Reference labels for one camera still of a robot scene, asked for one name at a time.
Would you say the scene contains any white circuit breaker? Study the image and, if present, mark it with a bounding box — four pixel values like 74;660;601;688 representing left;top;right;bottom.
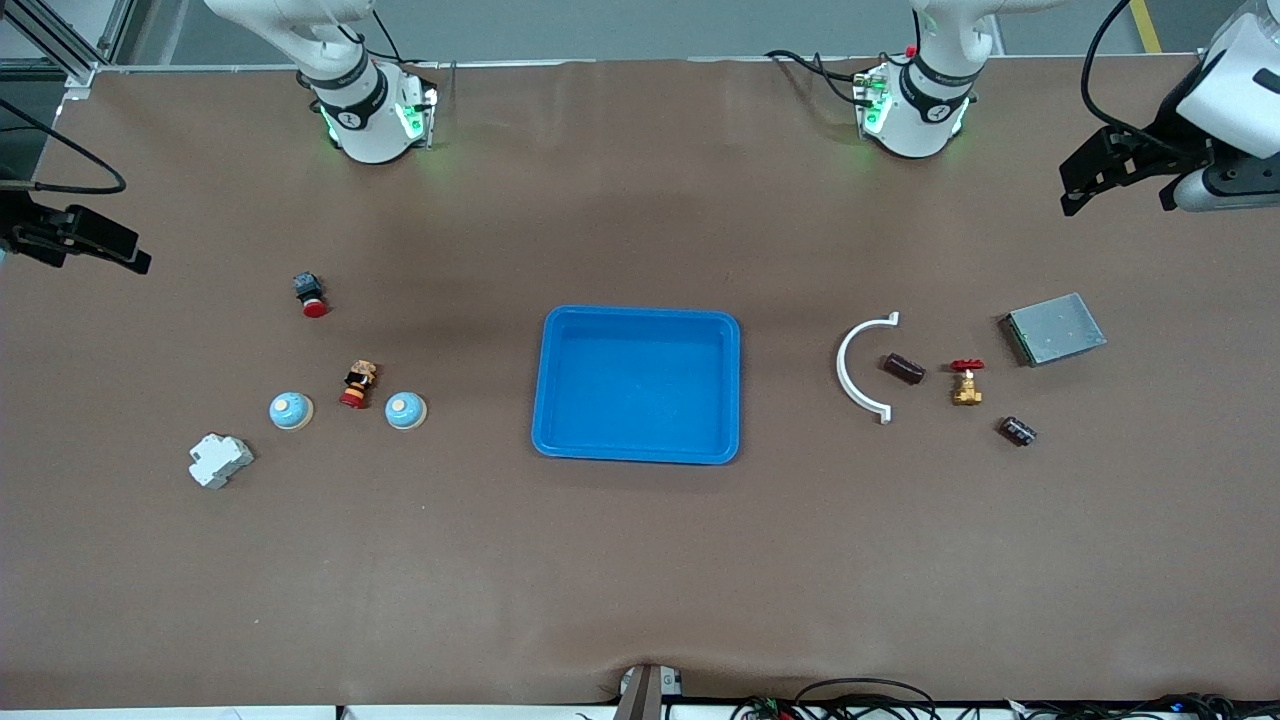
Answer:
188;432;255;490

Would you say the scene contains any metal bracket post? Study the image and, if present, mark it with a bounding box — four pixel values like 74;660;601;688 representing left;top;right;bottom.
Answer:
614;663;685;720

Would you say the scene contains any grey metal power supply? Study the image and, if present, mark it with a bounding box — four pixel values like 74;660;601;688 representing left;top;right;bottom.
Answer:
998;292;1108;368

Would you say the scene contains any red yellow push button switch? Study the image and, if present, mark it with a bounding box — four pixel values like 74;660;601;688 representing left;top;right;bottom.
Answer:
339;360;379;411

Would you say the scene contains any black right base cable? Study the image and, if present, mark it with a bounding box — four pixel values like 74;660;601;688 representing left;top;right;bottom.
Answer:
355;8;441;71

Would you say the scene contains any black looped cable bundle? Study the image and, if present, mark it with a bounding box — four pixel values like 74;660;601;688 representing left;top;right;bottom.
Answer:
728;677;941;720

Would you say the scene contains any aluminium frame profile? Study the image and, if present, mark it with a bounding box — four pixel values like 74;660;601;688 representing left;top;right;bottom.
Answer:
0;0;136;89

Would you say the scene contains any blue desk bell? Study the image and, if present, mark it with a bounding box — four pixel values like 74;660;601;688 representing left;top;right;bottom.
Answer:
268;390;315;432
384;390;429;432

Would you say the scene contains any black left base cable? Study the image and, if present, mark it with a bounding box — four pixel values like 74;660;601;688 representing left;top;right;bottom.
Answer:
765;48;871;106

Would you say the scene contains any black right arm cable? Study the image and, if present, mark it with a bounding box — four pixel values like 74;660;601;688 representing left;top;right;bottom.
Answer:
0;98;129;197

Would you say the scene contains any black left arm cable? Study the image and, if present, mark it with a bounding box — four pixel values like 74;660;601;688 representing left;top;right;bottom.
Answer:
1080;0;1216;161

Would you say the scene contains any black base cable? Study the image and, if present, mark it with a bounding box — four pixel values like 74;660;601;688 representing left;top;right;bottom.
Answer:
355;8;441;71
765;48;871;106

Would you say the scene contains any white curved pipe clamp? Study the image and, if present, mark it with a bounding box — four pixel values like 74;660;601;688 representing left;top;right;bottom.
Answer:
835;311;901;426

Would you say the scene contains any blue plastic tray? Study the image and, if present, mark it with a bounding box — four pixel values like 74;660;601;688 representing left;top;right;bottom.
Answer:
531;305;742;466

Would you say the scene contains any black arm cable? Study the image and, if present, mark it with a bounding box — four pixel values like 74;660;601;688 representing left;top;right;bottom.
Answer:
0;98;129;197
1080;0;1216;161

